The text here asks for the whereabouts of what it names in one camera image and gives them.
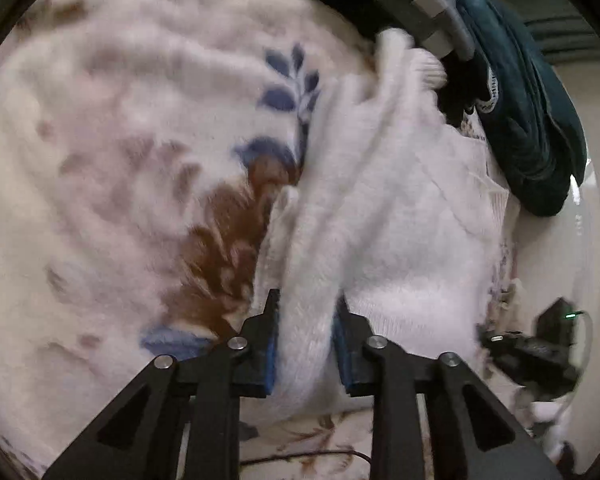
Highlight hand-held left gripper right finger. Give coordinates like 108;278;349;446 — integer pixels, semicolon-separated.
331;296;563;480

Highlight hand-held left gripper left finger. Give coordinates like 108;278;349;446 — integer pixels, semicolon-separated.
40;287;282;480

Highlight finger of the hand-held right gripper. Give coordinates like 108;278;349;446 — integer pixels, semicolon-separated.
477;327;578;393

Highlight white knit sweater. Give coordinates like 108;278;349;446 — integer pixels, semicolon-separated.
252;27;511;421

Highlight white bed headboard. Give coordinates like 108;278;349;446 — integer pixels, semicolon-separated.
505;180;598;476

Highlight dark teal garment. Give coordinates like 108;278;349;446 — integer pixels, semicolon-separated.
440;0;588;218

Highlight floral fleece blanket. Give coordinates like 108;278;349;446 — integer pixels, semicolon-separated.
0;0;526;480

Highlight grey-green curtain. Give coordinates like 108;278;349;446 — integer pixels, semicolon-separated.
472;0;600;63

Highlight thin black cable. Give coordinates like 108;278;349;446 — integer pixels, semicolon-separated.
240;450;373;466

